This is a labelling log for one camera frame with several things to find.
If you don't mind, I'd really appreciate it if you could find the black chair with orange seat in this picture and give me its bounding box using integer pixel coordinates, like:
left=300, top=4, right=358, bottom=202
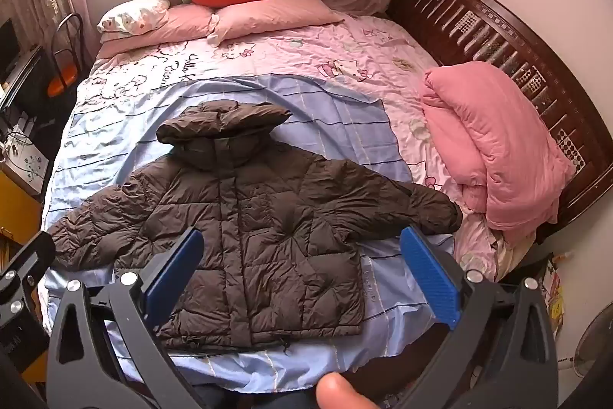
left=45, top=13, right=89, bottom=99

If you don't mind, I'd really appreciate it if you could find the black monitor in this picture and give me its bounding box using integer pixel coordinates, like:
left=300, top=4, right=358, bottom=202
left=0, top=18, right=22, bottom=85

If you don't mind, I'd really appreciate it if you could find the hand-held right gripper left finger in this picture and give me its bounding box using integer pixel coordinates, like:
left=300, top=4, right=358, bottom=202
left=45, top=227, right=205, bottom=409

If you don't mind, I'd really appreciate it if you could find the person's right hand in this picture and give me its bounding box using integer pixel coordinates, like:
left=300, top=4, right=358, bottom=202
left=317, top=373, right=361, bottom=409

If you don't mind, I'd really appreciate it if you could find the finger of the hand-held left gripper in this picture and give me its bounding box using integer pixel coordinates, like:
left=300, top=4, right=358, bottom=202
left=0, top=231, right=56, bottom=328

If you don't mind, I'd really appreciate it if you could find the colourful printed packet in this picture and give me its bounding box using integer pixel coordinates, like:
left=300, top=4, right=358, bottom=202
left=543, top=253, right=567, bottom=339

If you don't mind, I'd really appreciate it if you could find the electric fan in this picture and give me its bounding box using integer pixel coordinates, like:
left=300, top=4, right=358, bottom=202
left=572, top=310, right=613, bottom=372

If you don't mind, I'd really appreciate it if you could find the white floral printed box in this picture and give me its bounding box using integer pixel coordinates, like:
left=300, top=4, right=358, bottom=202
left=5, top=140, right=49, bottom=195

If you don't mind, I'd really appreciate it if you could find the beige mattress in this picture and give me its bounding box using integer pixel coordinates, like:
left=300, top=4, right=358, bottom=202
left=495, top=234, right=538, bottom=283

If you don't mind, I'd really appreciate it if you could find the pink pillow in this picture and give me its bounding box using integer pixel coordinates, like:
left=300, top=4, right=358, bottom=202
left=207, top=0, right=346, bottom=46
left=98, top=4, right=216, bottom=57

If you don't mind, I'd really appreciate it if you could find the pink cartoon printed bedsheet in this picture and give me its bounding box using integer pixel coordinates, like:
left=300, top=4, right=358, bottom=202
left=72, top=13, right=537, bottom=285

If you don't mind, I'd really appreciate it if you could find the white printed pillow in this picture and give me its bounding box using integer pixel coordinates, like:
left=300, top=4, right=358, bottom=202
left=97, top=0, right=170, bottom=43

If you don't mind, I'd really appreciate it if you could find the dark wooden headboard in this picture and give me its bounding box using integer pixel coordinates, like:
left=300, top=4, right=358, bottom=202
left=385, top=0, right=613, bottom=242

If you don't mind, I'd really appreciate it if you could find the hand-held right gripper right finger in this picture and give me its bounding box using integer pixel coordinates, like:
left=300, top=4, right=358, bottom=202
left=400, top=226, right=559, bottom=409

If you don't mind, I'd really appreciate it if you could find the yellow wooden cabinet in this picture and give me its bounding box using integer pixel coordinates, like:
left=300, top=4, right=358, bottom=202
left=0, top=160, right=46, bottom=391

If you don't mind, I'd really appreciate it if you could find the brown puffer jacket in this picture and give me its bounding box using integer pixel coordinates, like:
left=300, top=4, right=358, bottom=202
left=48, top=99, right=464, bottom=351

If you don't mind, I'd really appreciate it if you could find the light blue striped sheet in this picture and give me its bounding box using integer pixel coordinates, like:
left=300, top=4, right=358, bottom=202
left=41, top=74, right=461, bottom=393

